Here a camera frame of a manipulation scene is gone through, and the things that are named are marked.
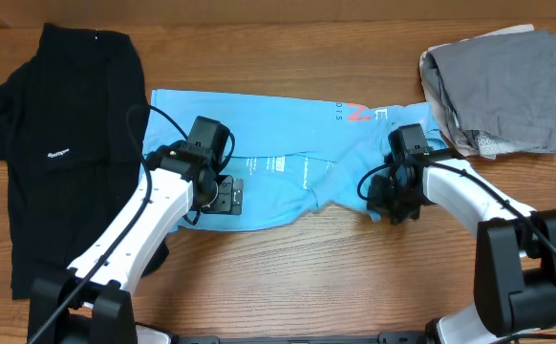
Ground black shirt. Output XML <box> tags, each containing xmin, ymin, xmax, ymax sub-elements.
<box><xmin>0</xmin><ymin>24</ymin><xmax>149</xmax><ymax>300</ymax></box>

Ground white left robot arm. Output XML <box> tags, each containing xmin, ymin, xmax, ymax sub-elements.
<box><xmin>28</xmin><ymin>140</ymin><xmax>243</xmax><ymax>344</ymax></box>

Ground light blue t-shirt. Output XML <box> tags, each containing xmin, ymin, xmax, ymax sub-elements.
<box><xmin>143</xmin><ymin>89</ymin><xmax>446</xmax><ymax>231</ymax></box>

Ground grey folded shorts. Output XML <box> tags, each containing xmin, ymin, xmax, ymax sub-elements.
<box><xmin>422</xmin><ymin>30</ymin><xmax>556</xmax><ymax>159</ymax></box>

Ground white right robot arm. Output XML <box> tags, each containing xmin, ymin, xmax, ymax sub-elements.
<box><xmin>356</xmin><ymin>148</ymin><xmax>556</xmax><ymax>343</ymax></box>

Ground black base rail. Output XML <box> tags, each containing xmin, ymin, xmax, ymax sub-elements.
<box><xmin>134</xmin><ymin>323</ymin><xmax>512</xmax><ymax>344</ymax></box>

